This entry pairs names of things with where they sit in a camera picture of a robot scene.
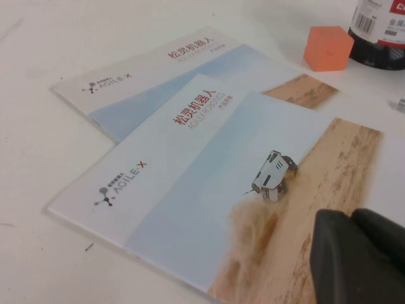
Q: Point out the black mesh pen holder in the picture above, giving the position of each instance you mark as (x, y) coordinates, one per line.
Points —
(379, 54)

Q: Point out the orange foam block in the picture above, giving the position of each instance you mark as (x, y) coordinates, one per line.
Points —
(326, 47)

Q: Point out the grey silver pen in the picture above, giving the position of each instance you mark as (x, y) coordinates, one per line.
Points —
(398, 105)

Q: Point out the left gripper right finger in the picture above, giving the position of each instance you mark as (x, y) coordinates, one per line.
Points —
(386, 234)

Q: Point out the brochure with white vehicle photo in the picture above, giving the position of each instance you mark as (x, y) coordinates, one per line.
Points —
(190, 190)

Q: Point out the brochure with sky and sand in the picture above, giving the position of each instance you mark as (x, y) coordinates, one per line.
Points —
(142, 79)

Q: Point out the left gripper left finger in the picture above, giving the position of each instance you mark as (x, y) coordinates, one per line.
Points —
(341, 269)

